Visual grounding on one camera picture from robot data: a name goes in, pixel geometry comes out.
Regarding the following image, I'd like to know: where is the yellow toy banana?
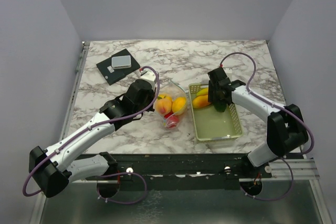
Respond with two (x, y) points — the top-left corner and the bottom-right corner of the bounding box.
(196, 88), (208, 97)

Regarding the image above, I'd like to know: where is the pale green plastic basket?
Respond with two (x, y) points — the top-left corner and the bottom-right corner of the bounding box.
(188, 82), (244, 142)

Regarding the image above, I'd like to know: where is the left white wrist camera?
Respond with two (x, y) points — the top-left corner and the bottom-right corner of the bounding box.
(139, 68), (159, 85)

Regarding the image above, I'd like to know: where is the red toy apple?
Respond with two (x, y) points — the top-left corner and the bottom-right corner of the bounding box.
(164, 112), (180, 129)

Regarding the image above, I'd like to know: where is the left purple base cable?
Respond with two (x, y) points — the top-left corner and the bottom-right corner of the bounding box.
(97, 171), (148, 205)

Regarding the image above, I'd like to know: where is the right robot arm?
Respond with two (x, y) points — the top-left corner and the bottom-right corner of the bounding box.
(208, 67), (308, 177)

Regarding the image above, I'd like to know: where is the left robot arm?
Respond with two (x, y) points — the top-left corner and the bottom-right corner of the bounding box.
(28, 79), (160, 198)

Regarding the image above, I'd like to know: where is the yellow toy lemon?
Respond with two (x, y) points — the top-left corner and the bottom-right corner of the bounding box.
(172, 97), (186, 115)

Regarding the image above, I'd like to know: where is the small white device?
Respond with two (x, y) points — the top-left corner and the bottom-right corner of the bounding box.
(111, 55), (131, 69)

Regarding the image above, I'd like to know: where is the clear zip top bag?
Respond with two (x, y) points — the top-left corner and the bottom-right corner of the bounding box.
(154, 80), (187, 129)

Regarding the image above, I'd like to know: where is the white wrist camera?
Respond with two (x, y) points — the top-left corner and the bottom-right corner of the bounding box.
(139, 68), (159, 85)
(220, 65), (232, 79)

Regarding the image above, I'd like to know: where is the green toy fruit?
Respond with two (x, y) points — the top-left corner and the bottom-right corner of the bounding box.
(214, 102), (227, 113)

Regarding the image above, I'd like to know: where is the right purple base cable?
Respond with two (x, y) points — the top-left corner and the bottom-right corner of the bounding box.
(244, 157), (294, 201)

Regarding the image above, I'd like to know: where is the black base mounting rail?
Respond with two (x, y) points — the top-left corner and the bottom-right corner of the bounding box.
(85, 149), (272, 191)

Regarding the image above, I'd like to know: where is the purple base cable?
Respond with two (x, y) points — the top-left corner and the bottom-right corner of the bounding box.
(97, 171), (148, 205)
(244, 157), (294, 201)

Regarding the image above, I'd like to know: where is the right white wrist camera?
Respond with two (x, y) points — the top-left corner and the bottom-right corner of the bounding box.
(220, 65), (232, 79)

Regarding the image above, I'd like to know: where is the orange yellow toy mango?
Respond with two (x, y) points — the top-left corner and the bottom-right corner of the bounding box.
(192, 95), (211, 109)

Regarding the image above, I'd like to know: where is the black flat box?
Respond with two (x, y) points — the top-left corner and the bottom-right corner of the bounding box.
(96, 49), (140, 86)

